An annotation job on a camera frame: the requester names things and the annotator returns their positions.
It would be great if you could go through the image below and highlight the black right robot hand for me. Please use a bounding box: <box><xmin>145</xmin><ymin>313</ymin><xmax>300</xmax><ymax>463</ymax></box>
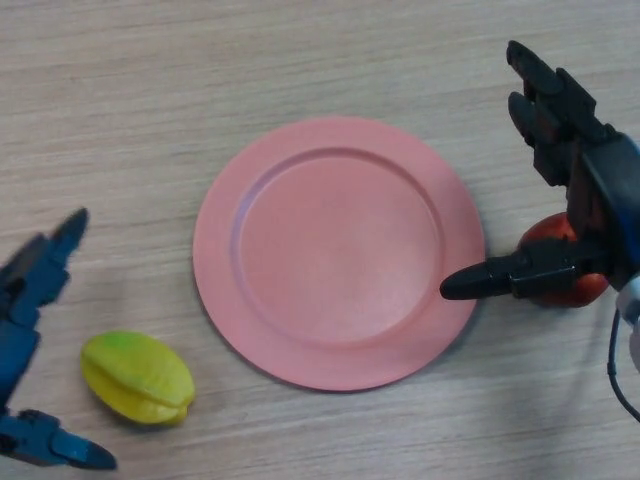
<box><xmin>439</xmin><ymin>40</ymin><xmax>640</xmax><ymax>301</ymax></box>

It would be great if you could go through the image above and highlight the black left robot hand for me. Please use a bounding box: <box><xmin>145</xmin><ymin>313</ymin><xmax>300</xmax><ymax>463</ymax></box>
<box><xmin>0</xmin><ymin>207</ymin><xmax>118</xmax><ymax>471</ymax></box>

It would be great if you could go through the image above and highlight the yellow green starfruit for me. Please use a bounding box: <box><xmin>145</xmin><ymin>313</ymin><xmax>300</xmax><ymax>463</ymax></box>
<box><xmin>80</xmin><ymin>329</ymin><xmax>196</xmax><ymax>427</ymax></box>

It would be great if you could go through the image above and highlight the pink round plate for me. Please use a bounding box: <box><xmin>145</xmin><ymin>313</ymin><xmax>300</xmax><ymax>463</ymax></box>
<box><xmin>192</xmin><ymin>117</ymin><xmax>486</xmax><ymax>393</ymax></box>

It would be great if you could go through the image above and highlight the red apple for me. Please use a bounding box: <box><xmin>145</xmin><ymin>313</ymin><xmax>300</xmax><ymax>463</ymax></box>
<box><xmin>517</xmin><ymin>212</ymin><xmax>610</xmax><ymax>309</ymax></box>

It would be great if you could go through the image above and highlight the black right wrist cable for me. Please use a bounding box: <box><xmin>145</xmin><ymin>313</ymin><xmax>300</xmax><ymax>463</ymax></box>
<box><xmin>607</xmin><ymin>309</ymin><xmax>640</xmax><ymax>421</ymax></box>

